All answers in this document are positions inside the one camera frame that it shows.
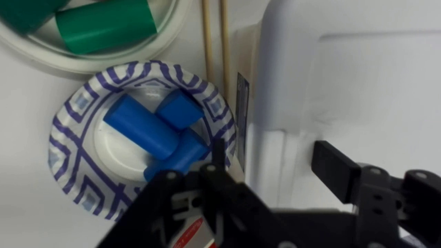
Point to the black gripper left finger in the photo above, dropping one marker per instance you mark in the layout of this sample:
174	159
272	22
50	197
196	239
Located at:
163	207

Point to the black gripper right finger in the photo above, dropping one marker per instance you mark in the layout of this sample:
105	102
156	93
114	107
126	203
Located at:
384	203

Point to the white lunchbox lid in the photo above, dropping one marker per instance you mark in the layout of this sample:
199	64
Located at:
362	75

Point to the blue block small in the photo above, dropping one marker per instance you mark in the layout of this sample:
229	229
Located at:
180	111

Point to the blue patterned paper plate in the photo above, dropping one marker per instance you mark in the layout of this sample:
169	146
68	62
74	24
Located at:
104	171

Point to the blue cylinder block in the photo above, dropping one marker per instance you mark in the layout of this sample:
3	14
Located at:
137	123

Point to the wooden chopstick left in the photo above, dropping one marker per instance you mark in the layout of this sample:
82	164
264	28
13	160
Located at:
206	14

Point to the wooden chopstick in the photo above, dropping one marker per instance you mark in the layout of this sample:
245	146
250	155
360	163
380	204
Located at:
224	17
206	14

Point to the wooden chopstick right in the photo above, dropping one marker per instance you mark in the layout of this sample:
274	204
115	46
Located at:
224	17

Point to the white plate with green blocks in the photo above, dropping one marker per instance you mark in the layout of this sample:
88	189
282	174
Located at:
30	28

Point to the green cylinder block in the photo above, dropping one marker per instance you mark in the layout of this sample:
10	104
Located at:
105	25

